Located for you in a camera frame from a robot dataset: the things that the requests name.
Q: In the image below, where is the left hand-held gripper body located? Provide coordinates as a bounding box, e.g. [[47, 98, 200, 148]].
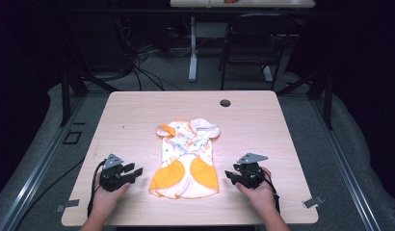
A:
[[98, 153, 133, 193]]

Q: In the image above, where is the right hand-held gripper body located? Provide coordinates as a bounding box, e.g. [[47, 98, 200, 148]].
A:
[[232, 152, 270, 190]]

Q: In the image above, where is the person's left hand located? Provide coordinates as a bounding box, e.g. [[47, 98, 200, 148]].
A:
[[89, 172, 132, 223]]

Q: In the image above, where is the person's right hand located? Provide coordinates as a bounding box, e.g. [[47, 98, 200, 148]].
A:
[[235, 167, 279, 219]]

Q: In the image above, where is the orange and white baby garment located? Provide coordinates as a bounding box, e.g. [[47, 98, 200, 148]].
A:
[[148, 117, 222, 200]]

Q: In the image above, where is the black tape square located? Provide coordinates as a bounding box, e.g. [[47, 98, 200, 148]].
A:
[[62, 129, 84, 145]]

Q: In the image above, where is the black folding chair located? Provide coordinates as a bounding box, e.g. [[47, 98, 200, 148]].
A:
[[219, 13, 298, 91]]

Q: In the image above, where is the white desk leg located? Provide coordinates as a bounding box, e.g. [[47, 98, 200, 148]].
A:
[[188, 16, 198, 83]]

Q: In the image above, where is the white background desk top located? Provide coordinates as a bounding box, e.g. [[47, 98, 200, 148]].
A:
[[170, 0, 316, 9]]

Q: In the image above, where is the left hand-held gripper cable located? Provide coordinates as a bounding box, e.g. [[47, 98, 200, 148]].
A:
[[86, 159, 107, 218]]

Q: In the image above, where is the hand-held gripper cable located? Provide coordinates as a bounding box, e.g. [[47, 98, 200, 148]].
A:
[[86, 159, 107, 218], [261, 167, 281, 216]]

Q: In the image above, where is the right hand-held gripper cable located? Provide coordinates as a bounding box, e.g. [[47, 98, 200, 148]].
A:
[[261, 167, 281, 216]]

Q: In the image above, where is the grey metal table bracket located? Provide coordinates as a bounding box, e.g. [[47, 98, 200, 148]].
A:
[[55, 198, 81, 213], [302, 195, 326, 209]]

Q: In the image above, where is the black floor cable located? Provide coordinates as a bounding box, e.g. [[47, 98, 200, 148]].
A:
[[20, 157, 87, 224]]

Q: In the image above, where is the aluminium frame rail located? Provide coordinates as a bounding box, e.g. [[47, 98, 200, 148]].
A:
[[0, 95, 88, 231], [309, 95, 382, 231]]

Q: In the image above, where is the black frame post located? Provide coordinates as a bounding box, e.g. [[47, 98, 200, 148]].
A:
[[324, 71, 334, 131], [59, 66, 72, 128]]

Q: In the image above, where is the bundle of floor cables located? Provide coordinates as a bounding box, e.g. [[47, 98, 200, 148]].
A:
[[129, 42, 187, 92]]

